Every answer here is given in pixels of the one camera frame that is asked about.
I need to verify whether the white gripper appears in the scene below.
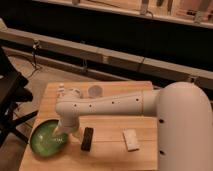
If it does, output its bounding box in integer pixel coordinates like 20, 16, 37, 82
53, 123, 83, 143

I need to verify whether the green ceramic bowl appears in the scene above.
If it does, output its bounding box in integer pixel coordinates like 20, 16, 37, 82
29, 119, 68, 157

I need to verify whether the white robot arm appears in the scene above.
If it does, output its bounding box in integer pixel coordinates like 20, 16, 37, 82
56, 82, 213, 171

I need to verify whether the black remote control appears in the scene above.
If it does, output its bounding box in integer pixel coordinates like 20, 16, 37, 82
81, 127, 94, 151

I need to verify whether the small white bottle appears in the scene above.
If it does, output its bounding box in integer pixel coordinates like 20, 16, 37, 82
57, 83, 65, 98

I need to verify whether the black chair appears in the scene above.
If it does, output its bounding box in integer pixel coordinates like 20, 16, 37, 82
0, 45, 37, 147

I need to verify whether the black cable on floor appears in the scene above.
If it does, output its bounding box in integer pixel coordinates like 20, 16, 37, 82
26, 39, 43, 79

